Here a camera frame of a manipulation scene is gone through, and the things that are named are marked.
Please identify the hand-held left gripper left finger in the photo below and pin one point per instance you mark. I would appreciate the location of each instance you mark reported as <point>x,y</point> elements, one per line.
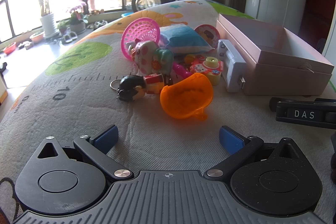
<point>106,137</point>

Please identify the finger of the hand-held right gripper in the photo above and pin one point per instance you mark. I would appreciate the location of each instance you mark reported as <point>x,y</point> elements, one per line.
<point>273,104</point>

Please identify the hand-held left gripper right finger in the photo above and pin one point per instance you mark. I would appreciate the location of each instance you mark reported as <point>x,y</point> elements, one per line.
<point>231,140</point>

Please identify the pink cardboard box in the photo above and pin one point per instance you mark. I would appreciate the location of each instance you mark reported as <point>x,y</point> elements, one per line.
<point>275,74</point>

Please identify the white battery charger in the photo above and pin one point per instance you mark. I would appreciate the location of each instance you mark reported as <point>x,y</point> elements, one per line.
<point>233,69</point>

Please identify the orange plastic scoop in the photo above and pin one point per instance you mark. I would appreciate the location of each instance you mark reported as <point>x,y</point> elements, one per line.
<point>183,100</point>

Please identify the pink yellow toy camera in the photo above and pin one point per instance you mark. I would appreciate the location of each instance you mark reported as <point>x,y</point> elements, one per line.
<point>207,67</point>

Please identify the magenta plastic toy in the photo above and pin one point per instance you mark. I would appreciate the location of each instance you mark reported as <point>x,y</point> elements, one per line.
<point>181,70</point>

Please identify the white cat figurine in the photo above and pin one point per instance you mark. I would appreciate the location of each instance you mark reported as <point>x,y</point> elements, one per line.
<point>145,56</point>

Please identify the gold bell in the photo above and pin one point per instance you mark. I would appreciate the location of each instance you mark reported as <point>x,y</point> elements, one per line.
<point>189,58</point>

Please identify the round pink toy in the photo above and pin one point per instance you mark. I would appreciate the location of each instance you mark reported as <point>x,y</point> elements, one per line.
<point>207,33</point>

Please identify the blue tissue packet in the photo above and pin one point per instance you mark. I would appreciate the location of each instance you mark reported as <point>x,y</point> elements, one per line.
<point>183,39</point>

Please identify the pink plastic basket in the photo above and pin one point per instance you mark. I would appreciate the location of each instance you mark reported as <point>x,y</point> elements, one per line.
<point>139,29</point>

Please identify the printed play mat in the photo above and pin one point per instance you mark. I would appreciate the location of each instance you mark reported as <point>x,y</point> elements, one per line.
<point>92,108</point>

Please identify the white slipper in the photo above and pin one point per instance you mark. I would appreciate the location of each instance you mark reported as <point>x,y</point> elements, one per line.
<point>74,35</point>
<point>66,38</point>

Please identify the grey shoe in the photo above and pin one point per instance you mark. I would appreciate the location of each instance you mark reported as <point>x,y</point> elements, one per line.
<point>102,23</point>
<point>91,26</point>

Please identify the flowering potted plant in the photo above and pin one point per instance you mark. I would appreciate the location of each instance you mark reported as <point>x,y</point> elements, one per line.
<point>77,27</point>

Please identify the small green potted plant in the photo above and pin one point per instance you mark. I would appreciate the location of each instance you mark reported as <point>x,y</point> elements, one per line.
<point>62,29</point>

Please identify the pink plant pot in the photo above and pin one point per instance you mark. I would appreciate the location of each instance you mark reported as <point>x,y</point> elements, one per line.
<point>36,37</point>

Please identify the brown sandals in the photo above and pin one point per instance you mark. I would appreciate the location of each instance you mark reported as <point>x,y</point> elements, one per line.
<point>25,45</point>

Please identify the blue basin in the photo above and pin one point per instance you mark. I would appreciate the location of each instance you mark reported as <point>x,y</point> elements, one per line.
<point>127,15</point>

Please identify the black furniture leg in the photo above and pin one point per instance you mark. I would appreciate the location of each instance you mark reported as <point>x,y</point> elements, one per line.
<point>3,67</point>

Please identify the red planter basin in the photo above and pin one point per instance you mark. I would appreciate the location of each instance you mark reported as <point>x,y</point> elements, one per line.
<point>9,49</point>

